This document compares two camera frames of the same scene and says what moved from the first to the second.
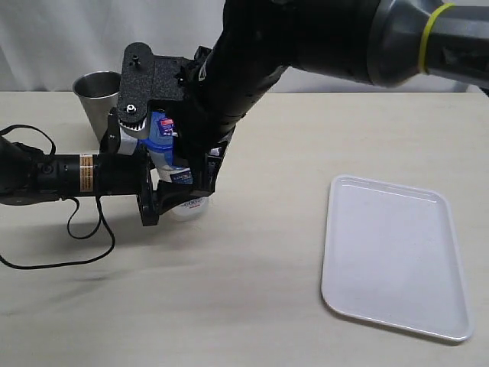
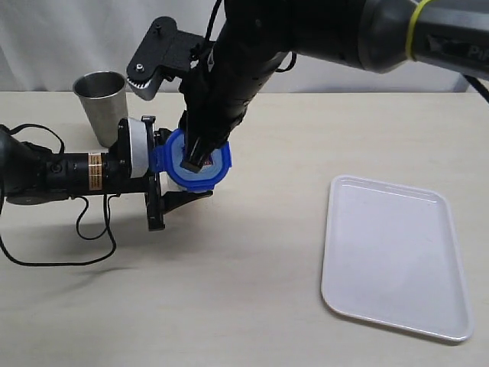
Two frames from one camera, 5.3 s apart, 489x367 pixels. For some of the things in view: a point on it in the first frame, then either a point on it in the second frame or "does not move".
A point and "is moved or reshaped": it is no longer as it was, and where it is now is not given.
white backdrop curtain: x=46 y=44 does not move
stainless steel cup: x=98 y=92 does not move
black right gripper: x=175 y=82 -> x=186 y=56
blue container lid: x=160 y=134 is moved or reshaped
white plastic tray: x=390 y=256 does not move
